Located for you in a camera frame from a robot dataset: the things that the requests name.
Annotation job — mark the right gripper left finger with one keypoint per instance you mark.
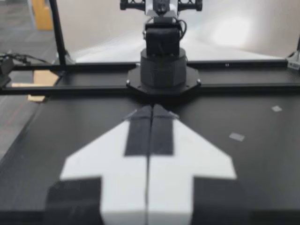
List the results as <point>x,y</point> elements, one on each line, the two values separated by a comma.
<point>122,168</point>

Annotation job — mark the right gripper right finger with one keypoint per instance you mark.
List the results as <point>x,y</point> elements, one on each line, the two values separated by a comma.
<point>178,168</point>

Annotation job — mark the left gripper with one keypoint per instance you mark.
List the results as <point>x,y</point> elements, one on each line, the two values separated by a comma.
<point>131,4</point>

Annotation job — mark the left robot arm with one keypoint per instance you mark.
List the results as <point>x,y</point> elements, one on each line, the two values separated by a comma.
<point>162,70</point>

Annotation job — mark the black frame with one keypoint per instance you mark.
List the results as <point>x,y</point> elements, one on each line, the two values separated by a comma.
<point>58,35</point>

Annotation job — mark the white frame corner bracket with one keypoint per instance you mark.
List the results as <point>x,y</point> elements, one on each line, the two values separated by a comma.
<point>294,62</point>

